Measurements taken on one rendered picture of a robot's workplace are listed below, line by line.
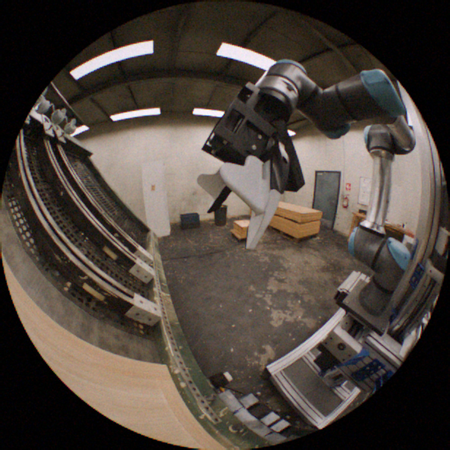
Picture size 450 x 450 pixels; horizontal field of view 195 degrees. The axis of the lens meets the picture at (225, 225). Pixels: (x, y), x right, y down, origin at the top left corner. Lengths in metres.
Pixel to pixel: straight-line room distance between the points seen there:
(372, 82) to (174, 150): 5.17
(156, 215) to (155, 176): 1.04
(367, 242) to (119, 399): 0.78
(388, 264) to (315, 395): 1.05
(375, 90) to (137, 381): 0.67
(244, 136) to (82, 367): 0.48
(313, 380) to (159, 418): 1.09
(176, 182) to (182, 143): 1.50
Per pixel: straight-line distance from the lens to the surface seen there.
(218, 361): 1.42
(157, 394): 0.46
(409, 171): 5.31
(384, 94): 0.25
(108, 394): 0.39
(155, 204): 3.72
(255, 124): 0.16
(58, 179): 0.79
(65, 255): 0.47
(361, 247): 0.56
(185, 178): 5.05
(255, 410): 0.62
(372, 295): 0.57
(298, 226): 3.41
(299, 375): 1.29
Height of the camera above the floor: 1.37
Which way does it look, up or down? 18 degrees down
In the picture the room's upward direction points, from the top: straight up
